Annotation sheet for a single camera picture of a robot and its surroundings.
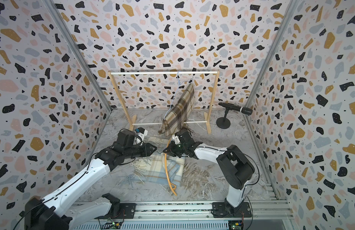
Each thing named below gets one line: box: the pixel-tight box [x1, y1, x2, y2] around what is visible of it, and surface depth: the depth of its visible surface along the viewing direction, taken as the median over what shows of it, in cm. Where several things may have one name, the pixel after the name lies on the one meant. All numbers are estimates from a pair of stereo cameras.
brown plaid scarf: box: [158, 82, 195, 137], surface depth 96 cm
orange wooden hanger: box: [164, 138, 178, 197], surface depth 81 cm
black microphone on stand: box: [216, 102, 253, 129], surface depth 99 cm
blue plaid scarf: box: [124, 137, 186, 187], surface depth 86 cm
